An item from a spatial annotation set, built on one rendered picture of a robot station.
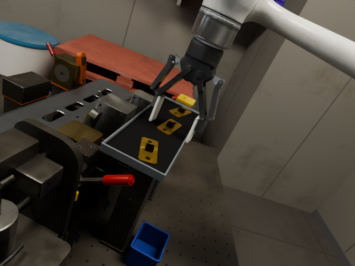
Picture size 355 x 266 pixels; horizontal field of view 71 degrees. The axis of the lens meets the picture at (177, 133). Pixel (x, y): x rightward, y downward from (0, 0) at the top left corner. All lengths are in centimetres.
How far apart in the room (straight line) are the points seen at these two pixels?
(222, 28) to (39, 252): 48
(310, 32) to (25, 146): 61
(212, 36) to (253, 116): 180
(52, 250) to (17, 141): 17
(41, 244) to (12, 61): 227
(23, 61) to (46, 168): 219
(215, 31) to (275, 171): 226
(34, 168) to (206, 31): 38
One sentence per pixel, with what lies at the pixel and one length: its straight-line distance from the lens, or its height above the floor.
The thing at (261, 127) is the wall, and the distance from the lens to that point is 235.
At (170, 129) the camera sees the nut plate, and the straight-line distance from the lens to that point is 62.
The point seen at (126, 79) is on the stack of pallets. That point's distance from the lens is 200.
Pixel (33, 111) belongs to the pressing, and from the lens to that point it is 87.
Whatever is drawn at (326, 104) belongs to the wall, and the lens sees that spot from 246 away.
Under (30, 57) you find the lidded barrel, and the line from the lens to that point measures 257.
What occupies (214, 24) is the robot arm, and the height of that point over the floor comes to 143.
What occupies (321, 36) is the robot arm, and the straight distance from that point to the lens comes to 66.
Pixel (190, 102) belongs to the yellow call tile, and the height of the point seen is 116.
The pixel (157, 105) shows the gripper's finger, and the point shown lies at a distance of 61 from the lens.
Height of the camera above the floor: 145
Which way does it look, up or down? 28 degrees down
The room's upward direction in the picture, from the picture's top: 24 degrees clockwise
